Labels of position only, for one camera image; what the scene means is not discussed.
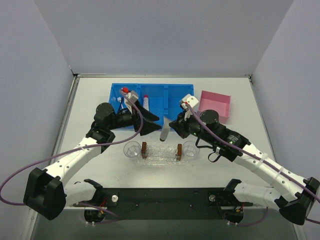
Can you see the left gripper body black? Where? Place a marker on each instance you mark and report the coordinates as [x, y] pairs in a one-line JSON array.
[[137, 119]]

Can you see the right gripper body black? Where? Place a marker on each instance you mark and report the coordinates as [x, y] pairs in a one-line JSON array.
[[182, 125]]

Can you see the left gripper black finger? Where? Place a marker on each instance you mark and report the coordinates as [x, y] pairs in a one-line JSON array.
[[147, 114], [146, 127]]

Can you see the red-capped toothpaste tube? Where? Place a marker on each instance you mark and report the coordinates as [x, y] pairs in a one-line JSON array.
[[145, 103]]

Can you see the clear plastic cup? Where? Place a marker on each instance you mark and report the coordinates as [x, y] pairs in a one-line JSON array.
[[190, 150], [132, 149]]

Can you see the clear holder with brown ends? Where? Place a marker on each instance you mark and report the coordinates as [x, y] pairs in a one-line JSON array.
[[161, 152]]

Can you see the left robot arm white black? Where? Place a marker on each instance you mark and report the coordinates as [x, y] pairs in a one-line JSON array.
[[47, 192]]

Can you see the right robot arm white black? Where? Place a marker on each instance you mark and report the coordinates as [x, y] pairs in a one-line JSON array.
[[291, 194]]

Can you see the clear textured oval tray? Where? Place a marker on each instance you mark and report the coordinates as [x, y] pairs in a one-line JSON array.
[[182, 162]]

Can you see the blue three-compartment bin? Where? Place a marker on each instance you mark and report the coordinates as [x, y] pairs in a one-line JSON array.
[[164, 99]]

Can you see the pink plastic box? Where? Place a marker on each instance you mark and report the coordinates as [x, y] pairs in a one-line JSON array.
[[215, 101]]

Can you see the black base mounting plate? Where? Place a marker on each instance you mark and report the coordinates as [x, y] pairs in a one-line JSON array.
[[162, 204]]

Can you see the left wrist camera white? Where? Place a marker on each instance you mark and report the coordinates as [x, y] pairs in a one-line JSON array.
[[130, 98]]

